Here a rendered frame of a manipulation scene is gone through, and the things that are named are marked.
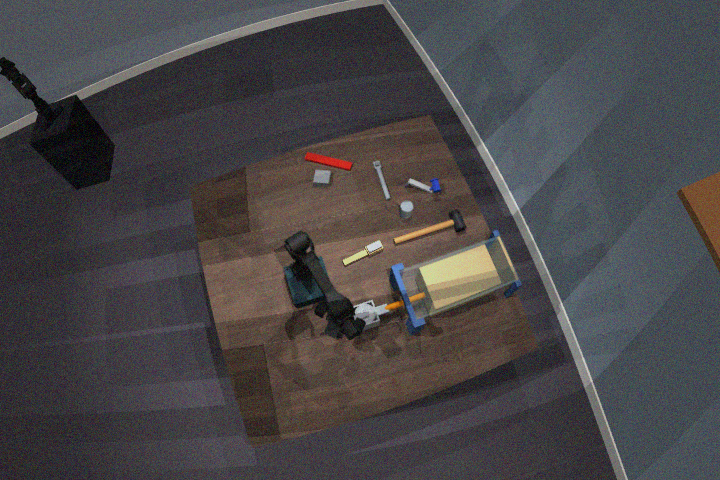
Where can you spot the blue inverted u-shaped frame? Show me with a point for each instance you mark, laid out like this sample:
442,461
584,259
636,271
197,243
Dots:
397,283

